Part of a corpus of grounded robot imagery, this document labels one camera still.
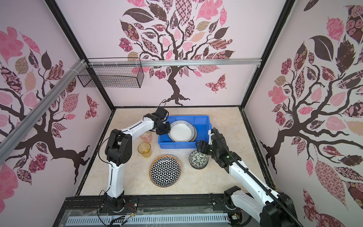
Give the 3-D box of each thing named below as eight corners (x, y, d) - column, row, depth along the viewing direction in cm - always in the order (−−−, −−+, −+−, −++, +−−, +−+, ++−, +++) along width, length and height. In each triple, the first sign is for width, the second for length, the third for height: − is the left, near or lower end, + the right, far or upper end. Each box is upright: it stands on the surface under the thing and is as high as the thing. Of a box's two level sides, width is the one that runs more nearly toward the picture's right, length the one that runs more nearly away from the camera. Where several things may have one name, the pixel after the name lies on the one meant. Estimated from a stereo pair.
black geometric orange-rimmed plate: (147, 187, 81) (146, 186, 79) (152, 156, 94) (151, 154, 91) (181, 187, 81) (181, 186, 79) (181, 156, 94) (181, 154, 91)
